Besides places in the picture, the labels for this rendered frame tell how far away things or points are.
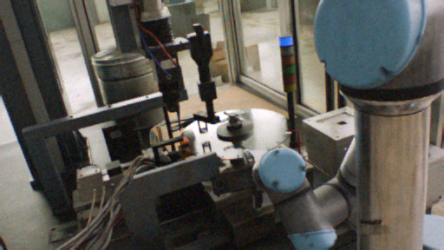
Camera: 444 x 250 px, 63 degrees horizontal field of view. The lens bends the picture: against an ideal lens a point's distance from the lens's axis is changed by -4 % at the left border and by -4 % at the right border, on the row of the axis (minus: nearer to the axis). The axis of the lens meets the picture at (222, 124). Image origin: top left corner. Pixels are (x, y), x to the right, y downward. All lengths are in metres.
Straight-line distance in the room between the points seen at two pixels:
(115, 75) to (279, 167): 1.11
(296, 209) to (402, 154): 0.26
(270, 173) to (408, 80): 0.30
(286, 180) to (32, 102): 1.04
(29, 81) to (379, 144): 1.22
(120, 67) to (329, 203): 1.14
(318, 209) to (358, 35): 0.36
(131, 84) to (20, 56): 0.46
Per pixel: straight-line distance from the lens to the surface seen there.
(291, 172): 0.63
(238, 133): 1.06
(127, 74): 1.62
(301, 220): 0.66
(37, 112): 1.47
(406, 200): 0.49
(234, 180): 0.82
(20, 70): 1.44
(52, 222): 1.31
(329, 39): 0.41
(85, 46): 2.02
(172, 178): 0.89
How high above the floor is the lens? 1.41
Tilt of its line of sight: 24 degrees down
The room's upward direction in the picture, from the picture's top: 9 degrees counter-clockwise
